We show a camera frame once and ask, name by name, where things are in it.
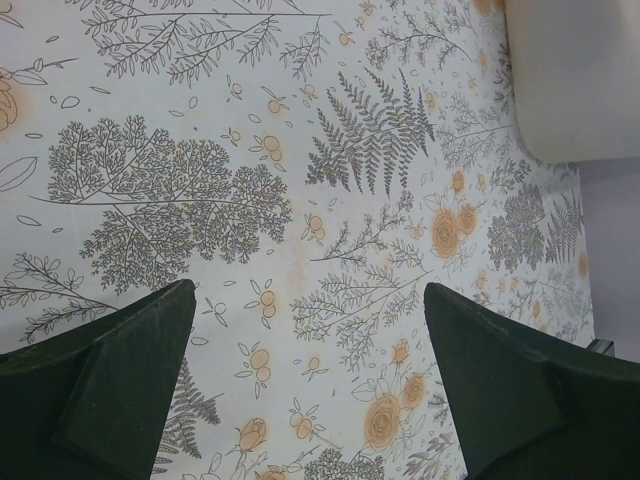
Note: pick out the white plastic bin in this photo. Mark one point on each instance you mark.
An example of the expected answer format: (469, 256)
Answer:
(575, 68)

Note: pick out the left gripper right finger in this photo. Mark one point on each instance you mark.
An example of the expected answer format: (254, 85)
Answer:
(527, 405)

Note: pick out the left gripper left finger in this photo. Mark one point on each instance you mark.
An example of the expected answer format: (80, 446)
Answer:
(91, 403)

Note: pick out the floral patterned table mat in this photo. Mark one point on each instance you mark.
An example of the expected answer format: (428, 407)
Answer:
(311, 166)

